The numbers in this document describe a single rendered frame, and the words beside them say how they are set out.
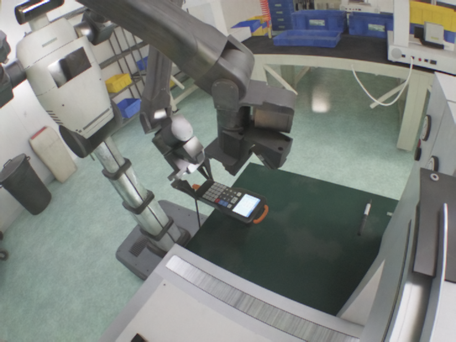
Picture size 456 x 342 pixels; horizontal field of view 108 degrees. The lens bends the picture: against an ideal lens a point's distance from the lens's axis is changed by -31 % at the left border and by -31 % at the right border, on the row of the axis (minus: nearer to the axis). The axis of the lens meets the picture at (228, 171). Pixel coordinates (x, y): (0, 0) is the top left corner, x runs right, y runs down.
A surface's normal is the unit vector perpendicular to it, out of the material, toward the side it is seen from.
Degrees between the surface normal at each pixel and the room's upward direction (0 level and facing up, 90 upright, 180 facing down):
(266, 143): 15
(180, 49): 97
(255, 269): 0
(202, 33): 60
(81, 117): 90
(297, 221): 0
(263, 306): 0
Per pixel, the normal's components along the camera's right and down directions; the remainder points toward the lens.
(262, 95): -0.07, -0.44
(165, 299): -0.22, -0.72
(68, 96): 0.84, 0.20
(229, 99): -0.24, 0.88
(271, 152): -0.58, 0.64
